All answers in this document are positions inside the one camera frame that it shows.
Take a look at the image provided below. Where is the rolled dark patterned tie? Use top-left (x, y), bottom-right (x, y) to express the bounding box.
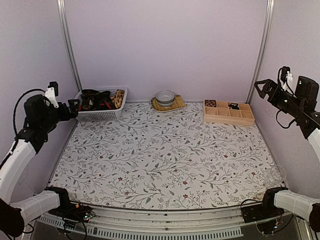
top-left (204, 99), bottom-right (217, 108)

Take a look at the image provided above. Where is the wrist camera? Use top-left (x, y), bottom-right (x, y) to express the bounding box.
top-left (45, 81), bottom-right (59, 109)
top-left (277, 66), bottom-right (293, 93)

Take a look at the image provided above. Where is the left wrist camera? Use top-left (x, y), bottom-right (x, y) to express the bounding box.
top-left (45, 81), bottom-right (59, 109)

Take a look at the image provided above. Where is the yellow woven mat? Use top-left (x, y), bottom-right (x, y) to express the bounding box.
top-left (151, 95), bottom-right (186, 113)

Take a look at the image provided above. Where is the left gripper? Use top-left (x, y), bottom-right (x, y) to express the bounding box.
top-left (40, 98), bottom-right (81, 132)

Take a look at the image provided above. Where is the floral tablecloth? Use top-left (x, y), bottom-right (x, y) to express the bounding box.
top-left (49, 103), bottom-right (275, 210)

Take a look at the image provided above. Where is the rolled black tie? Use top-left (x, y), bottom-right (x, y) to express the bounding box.
top-left (228, 102), bottom-right (240, 110)

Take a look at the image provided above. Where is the front metal rail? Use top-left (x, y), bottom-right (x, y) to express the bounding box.
top-left (22, 194), bottom-right (313, 240)

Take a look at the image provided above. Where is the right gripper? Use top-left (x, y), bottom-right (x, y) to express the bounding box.
top-left (255, 78), bottom-right (305, 118)

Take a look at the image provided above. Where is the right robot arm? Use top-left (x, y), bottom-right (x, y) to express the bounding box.
top-left (254, 76), bottom-right (320, 233)

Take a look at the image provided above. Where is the dark red patterned tie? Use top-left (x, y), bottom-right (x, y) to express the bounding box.
top-left (79, 89), bottom-right (116, 112)

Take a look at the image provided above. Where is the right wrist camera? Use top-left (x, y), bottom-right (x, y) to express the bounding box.
top-left (277, 66), bottom-right (293, 93)

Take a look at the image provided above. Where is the metal frame post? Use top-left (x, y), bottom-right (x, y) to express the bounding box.
top-left (56, 0), bottom-right (83, 92)
top-left (246, 0), bottom-right (275, 104)

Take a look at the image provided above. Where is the right metal frame post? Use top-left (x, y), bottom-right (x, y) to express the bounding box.
top-left (246, 0), bottom-right (275, 104)

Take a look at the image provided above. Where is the white plastic basket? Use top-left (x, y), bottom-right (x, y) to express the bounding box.
top-left (75, 86), bottom-right (128, 122)

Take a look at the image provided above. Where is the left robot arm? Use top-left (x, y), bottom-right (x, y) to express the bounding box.
top-left (0, 87), bottom-right (80, 240)

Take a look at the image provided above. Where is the clear drinking glass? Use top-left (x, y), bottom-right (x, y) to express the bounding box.
top-left (265, 165), bottom-right (287, 189)

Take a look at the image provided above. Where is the yellow spotted tie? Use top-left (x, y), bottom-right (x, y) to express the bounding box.
top-left (110, 89), bottom-right (125, 109)

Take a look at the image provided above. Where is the left metal frame post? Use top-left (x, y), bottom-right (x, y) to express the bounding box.
top-left (56, 0), bottom-right (83, 92)

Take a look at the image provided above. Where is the wooden compartment box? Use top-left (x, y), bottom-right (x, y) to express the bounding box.
top-left (203, 100), bottom-right (255, 127)

